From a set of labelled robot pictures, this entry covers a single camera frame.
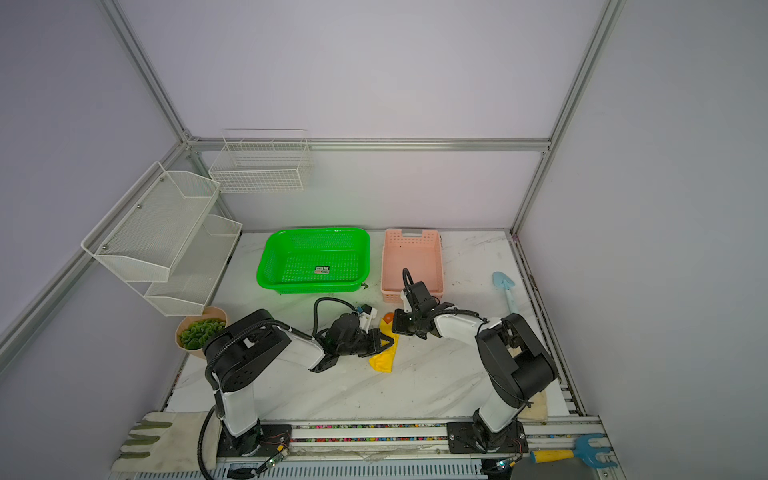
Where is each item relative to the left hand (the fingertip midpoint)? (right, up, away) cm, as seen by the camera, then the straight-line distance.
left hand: (394, 345), depth 88 cm
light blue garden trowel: (+39, +18, +15) cm, 46 cm away
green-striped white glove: (-56, -20, -15) cm, 62 cm away
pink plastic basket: (+11, +27, +26) cm, 39 cm away
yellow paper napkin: (-2, -4, -2) cm, 5 cm away
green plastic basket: (-30, +25, +23) cm, 46 cm away
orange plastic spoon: (-2, +7, +5) cm, 9 cm away
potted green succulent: (-55, +6, -8) cm, 56 cm away
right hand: (-1, +6, +3) cm, 6 cm away
